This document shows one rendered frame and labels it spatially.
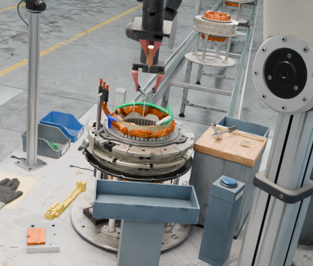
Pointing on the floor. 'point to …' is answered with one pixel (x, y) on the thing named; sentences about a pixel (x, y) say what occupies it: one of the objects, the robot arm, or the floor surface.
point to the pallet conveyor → (163, 89)
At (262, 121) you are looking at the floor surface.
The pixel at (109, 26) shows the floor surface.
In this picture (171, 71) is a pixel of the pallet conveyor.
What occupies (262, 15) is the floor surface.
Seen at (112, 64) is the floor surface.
